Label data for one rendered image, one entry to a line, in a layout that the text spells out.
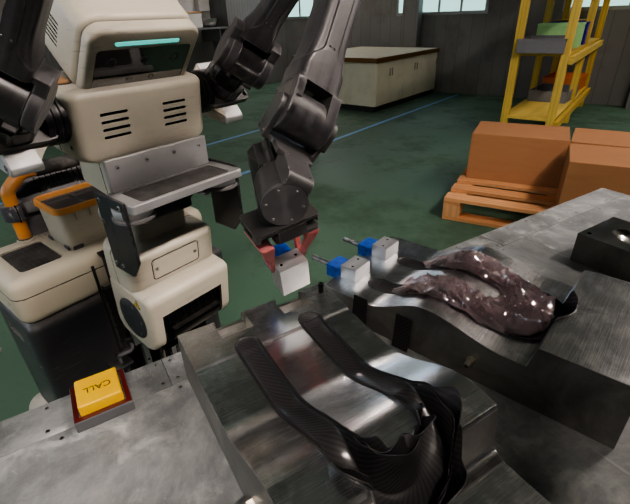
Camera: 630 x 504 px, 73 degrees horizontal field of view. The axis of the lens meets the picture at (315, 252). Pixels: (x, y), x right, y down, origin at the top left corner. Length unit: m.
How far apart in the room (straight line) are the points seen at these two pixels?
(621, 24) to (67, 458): 7.77
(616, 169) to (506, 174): 0.81
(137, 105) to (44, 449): 0.58
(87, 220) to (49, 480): 0.69
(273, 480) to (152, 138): 0.67
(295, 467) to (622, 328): 0.51
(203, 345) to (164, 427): 0.13
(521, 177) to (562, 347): 2.90
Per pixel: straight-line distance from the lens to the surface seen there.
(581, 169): 2.99
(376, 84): 6.66
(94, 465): 0.70
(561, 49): 5.10
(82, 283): 1.22
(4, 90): 0.70
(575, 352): 0.68
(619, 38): 7.88
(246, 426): 0.56
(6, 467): 0.76
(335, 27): 0.59
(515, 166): 3.50
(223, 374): 0.62
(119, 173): 0.86
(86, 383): 0.76
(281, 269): 0.65
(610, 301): 0.81
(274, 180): 0.50
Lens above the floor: 1.31
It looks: 29 degrees down
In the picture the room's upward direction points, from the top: 2 degrees counter-clockwise
